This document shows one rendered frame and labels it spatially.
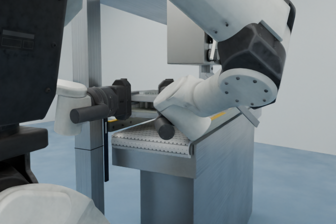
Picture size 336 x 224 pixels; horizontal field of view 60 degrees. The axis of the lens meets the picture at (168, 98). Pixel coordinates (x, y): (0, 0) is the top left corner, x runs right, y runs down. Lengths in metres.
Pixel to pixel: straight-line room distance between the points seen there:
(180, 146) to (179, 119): 0.21
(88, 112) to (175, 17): 0.33
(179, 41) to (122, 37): 5.15
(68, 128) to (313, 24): 3.58
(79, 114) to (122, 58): 5.23
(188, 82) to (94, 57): 0.39
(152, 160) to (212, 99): 0.43
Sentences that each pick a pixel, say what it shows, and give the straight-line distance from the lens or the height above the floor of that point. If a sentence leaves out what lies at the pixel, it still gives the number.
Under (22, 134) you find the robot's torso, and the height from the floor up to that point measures 0.90.
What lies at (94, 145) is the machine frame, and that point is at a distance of 0.89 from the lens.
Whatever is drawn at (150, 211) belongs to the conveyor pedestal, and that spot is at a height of 0.51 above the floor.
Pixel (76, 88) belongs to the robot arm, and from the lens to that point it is 0.71.
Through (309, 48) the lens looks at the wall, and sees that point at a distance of 3.99.
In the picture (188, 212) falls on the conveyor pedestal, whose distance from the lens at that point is 1.01.
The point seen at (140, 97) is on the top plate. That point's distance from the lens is 0.89.
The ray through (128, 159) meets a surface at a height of 0.71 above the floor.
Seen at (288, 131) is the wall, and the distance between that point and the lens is 4.12.
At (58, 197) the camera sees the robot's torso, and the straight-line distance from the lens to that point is 0.49.
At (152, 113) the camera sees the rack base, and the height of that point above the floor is 0.86.
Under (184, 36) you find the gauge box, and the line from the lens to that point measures 0.77.
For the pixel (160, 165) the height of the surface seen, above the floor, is 0.71.
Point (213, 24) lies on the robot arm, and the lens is 0.35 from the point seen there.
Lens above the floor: 0.99
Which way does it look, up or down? 5 degrees down
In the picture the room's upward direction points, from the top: straight up
